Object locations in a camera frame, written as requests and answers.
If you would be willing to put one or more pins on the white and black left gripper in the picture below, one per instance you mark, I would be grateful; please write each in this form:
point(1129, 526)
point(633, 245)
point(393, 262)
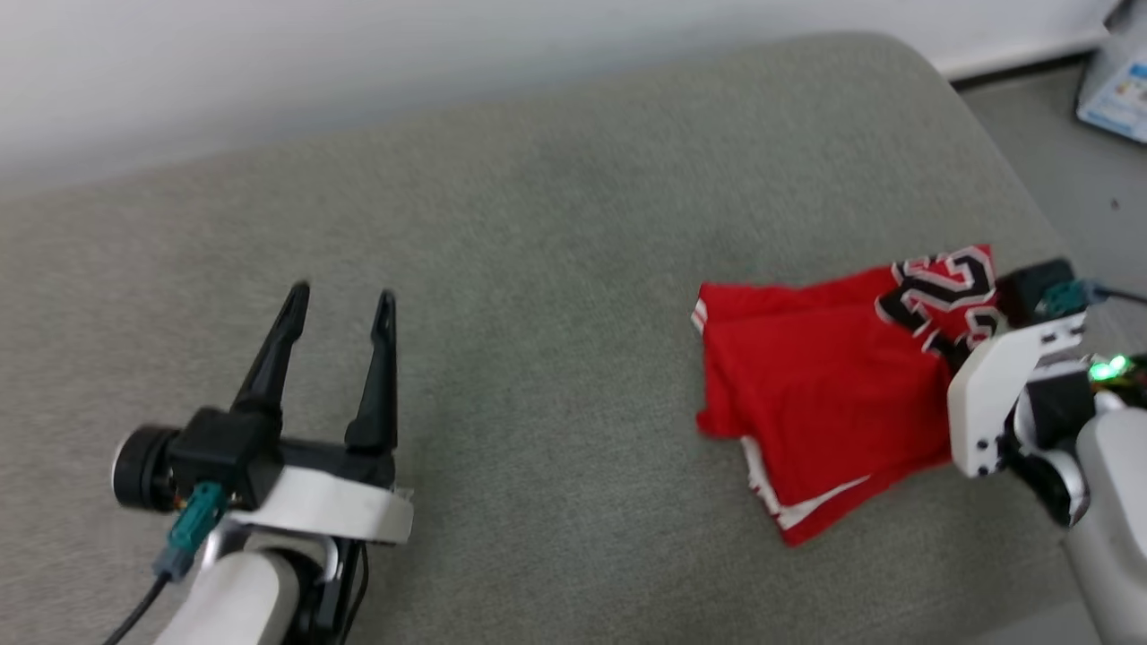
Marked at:
point(332, 506)

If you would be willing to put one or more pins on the red and white basketball jersey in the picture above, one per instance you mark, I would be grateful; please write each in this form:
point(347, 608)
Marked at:
point(806, 385)

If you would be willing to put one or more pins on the white and blue cardboard box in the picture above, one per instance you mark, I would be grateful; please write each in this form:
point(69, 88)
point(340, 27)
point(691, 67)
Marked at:
point(1120, 90)

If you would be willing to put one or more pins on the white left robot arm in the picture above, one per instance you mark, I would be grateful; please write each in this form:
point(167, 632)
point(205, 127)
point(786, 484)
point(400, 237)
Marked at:
point(233, 600)

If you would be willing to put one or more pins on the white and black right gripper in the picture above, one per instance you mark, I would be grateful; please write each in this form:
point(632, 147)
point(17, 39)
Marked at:
point(995, 394)

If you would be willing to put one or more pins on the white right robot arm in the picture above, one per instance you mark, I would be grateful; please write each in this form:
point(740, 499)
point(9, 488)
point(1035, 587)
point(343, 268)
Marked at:
point(1120, 537)

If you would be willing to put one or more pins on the grey fabric sofa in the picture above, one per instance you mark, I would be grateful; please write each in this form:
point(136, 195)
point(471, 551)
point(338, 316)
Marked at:
point(538, 269)

